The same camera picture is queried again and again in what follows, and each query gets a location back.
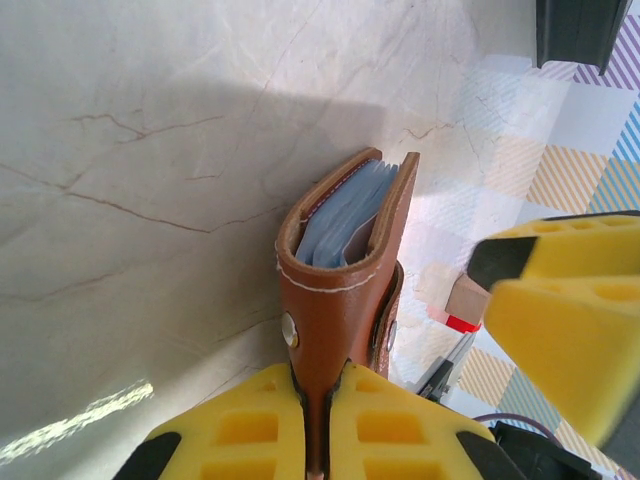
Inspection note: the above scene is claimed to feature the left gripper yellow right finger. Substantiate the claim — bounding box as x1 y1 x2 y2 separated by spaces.
327 363 526 480

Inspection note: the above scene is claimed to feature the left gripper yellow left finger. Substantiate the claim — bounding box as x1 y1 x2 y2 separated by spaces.
117 363 310 480

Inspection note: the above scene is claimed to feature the brown leather card holder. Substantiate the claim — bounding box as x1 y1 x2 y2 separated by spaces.
273 146 422 480

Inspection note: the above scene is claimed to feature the black grey chessboard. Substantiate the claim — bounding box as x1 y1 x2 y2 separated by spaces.
533 0 632 77

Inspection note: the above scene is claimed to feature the small red block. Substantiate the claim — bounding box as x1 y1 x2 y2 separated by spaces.
443 313 482 335

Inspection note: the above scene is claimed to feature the small wooden cube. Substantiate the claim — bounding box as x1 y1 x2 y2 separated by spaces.
446 276 492 326

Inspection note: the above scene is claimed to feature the long aluminium base rail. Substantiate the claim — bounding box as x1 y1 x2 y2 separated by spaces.
407 332 474 401

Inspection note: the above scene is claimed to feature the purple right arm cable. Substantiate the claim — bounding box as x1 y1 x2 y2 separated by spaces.
472 411 559 446

